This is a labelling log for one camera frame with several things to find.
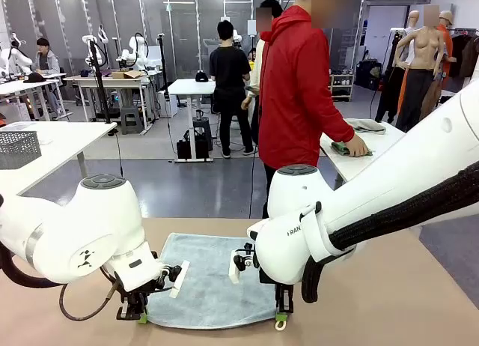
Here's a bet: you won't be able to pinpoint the clothes rack dark garments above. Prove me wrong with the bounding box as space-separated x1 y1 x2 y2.
447 27 479 92

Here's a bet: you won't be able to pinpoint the person's right forearm red sleeve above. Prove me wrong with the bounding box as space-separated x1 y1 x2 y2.
322 106 356 144

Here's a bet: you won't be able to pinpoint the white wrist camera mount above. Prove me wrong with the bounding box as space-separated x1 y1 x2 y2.
155 260 191 300
228 242 259 285

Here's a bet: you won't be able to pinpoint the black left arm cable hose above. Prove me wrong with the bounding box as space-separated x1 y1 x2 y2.
0 243 124 323

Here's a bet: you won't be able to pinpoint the blue-grey terry towel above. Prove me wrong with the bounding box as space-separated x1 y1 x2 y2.
145 232 297 330

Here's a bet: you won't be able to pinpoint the person in cream top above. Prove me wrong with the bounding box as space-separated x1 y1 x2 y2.
241 0 284 156

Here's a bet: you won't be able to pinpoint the grey step stool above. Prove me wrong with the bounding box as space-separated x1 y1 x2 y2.
119 106 145 136

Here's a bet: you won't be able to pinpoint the white standing desk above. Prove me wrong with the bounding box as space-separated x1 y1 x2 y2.
166 78 219 163

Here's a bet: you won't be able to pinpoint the green towel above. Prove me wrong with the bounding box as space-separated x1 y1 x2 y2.
330 141 375 159

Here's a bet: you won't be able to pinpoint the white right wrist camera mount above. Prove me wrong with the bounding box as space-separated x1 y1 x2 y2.
228 242 259 285

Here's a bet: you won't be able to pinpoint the beige mannequin dark trousers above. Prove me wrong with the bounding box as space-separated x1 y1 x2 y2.
395 4 449 132

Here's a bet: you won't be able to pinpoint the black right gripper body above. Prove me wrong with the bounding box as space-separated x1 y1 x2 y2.
275 282 296 304

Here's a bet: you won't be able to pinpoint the white robot arm black cables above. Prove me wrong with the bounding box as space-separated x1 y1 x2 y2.
82 23 110 68

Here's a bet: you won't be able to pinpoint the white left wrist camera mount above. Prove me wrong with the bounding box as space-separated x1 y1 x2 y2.
155 260 191 300

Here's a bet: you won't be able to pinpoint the white robot with black joints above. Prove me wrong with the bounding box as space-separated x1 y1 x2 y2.
0 31 34 77

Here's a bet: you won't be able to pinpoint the person in red jacket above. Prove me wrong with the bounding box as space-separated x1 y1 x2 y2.
257 0 356 219

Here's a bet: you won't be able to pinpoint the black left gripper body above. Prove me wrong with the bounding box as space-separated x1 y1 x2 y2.
118 284 158 308

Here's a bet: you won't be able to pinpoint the open cardboard box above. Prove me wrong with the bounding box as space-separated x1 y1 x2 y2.
111 70 145 80

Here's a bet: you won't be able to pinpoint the grey towel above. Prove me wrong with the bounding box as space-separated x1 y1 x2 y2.
344 118 387 135

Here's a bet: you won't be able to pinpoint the white mannequin black trousers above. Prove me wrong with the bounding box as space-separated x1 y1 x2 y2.
373 10 421 124

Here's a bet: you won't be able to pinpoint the black tripod stand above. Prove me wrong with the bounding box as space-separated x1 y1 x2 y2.
86 38 121 124

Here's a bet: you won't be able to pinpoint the black suitcases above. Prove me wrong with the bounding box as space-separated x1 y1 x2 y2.
354 59 383 91

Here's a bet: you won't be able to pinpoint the white small desk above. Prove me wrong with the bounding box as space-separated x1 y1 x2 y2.
0 71 74 123

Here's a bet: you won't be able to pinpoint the black bag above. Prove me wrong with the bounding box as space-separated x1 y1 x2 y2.
176 130 210 160

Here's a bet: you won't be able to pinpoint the person in dark T-shirt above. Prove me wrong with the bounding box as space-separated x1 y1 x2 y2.
208 19 259 160

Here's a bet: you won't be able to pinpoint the mannequin orange clothes beige hat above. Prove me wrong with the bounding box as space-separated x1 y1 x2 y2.
418 10 458 115

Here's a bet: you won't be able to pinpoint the white long desk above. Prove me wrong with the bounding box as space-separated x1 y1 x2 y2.
62 74 153 134

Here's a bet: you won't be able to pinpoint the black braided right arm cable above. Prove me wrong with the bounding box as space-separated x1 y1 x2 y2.
301 159 479 305

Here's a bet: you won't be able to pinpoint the black floor cable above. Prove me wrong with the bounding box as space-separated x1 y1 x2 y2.
107 127 126 178

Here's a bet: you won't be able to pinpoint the person's right hand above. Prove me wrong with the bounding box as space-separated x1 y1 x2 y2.
346 134 370 159

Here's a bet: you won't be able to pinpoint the grey lattice plastic basket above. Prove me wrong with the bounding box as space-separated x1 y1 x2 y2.
0 130 41 170

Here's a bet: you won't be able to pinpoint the low shelf rack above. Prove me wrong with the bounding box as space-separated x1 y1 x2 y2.
331 72 356 103

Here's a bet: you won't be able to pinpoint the person in grey hoodie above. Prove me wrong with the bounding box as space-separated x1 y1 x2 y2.
31 37 64 118

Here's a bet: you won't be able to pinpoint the black pole stand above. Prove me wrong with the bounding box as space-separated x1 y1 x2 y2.
156 33 170 100

